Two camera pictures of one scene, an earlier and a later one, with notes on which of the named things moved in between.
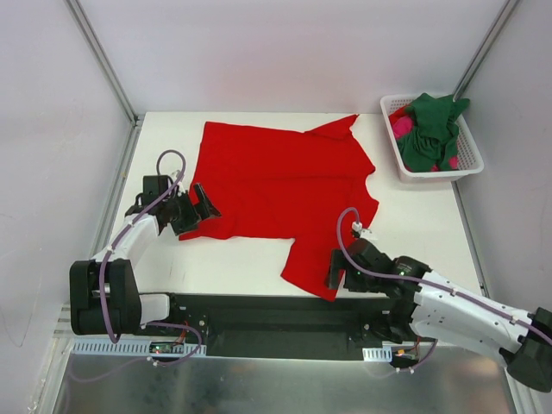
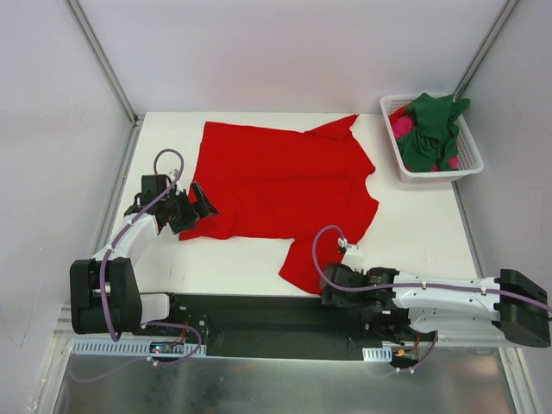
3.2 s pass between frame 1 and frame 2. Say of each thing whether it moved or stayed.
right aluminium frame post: stayed
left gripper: stayed
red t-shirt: stayed
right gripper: moved
